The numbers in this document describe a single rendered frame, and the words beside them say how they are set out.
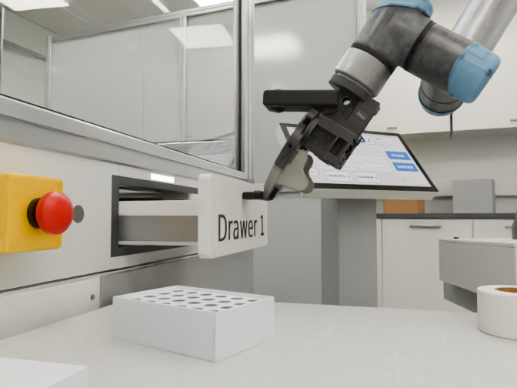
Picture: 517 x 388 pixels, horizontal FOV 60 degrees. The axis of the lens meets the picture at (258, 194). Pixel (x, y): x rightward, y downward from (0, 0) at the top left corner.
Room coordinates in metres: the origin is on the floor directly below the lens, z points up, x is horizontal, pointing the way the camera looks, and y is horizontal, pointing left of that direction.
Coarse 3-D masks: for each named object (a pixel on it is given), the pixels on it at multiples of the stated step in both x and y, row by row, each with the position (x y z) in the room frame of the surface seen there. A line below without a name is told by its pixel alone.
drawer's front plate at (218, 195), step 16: (208, 176) 0.58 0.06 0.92; (224, 176) 0.63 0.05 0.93; (208, 192) 0.57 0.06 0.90; (224, 192) 0.62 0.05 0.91; (240, 192) 0.69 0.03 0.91; (208, 208) 0.57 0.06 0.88; (224, 208) 0.62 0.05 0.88; (240, 208) 0.69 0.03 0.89; (256, 208) 0.78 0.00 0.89; (208, 224) 0.57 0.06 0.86; (224, 224) 0.62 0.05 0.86; (256, 224) 0.78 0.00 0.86; (208, 240) 0.57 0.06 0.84; (224, 240) 0.62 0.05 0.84; (240, 240) 0.69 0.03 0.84; (256, 240) 0.78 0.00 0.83; (208, 256) 0.58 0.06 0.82
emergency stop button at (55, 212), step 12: (48, 192) 0.41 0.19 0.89; (60, 192) 0.42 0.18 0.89; (48, 204) 0.40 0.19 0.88; (60, 204) 0.41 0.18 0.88; (36, 216) 0.40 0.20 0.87; (48, 216) 0.40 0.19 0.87; (60, 216) 0.41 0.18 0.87; (72, 216) 0.43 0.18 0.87; (48, 228) 0.40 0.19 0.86; (60, 228) 0.41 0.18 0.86
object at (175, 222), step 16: (128, 208) 0.63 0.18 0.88; (144, 208) 0.62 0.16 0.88; (160, 208) 0.61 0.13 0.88; (176, 208) 0.61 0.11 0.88; (192, 208) 0.60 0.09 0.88; (128, 224) 0.62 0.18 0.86; (144, 224) 0.62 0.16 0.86; (160, 224) 0.61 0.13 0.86; (176, 224) 0.60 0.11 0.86; (192, 224) 0.60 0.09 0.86; (128, 240) 0.62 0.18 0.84; (144, 240) 0.62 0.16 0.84; (160, 240) 0.61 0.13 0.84; (176, 240) 0.60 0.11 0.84; (192, 240) 0.60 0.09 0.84
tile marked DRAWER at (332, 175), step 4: (328, 172) 1.43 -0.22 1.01; (332, 172) 1.44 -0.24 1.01; (336, 172) 1.44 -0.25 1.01; (340, 172) 1.45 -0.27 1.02; (344, 172) 1.45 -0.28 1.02; (348, 172) 1.46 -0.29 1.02; (328, 176) 1.41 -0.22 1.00; (332, 176) 1.42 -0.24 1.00; (336, 176) 1.43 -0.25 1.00; (340, 176) 1.43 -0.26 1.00; (344, 176) 1.44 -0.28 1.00; (348, 176) 1.45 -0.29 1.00; (332, 180) 1.41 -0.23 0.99; (336, 180) 1.41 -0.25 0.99; (340, 180) 1.42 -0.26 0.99; (344, 180) 1.43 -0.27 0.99; (348, 180) 1.43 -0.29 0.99; (352, 180) 1.44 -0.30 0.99
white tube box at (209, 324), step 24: (168, 288) 0.47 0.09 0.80; (192, 288) 0.47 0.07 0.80; (120, 312) 0.41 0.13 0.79; (144, 312) 0.39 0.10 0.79; (168, 312) 0.38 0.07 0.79; (192, 312) 0.36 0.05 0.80; (216, 312) 0.35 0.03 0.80; (240, 312) 0.37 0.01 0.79; (264, 312) 0.40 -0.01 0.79; (120, 336) 0.41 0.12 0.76; (144, 336) 0.39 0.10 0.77; (168, 336) 0.38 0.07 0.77; (192, 336) 0.36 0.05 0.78; (216, 336) 0.35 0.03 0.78; (240, 336) 0.37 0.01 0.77; (264, 336) 0.40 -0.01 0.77; (216, 360) 0.35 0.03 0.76
